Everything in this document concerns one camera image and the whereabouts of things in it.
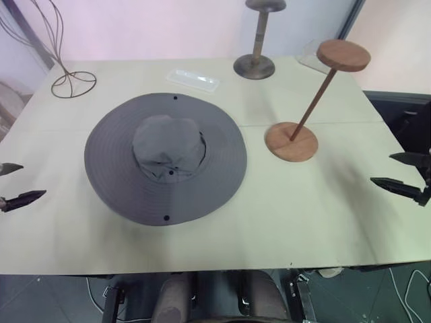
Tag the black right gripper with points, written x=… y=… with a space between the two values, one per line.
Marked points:
x=425 y=196

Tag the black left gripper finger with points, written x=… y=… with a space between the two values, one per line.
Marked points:
x=23 y=199
x=11 y=168

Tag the grey wide-brim bucket hat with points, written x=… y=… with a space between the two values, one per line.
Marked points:
x=208 y=158

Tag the light wooden hat stand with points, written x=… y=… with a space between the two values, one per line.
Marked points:
x=291 y=141

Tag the dark turned wooden hat stand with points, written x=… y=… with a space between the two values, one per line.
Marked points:
x=254 y=67

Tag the black metal table leg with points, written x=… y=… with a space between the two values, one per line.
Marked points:
x=112 y=303
x=301 y=296

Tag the clear plastic holder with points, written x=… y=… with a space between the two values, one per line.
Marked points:
x=308 y=57

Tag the dark rounded shape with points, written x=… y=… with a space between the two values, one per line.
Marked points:
x=170 y=299
x=262 y=297

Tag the clear plastic tray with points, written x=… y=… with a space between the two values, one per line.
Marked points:
x=192 y=80

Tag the dark window frame post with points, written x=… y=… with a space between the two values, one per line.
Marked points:
x=348 y=18
x=35 y=30

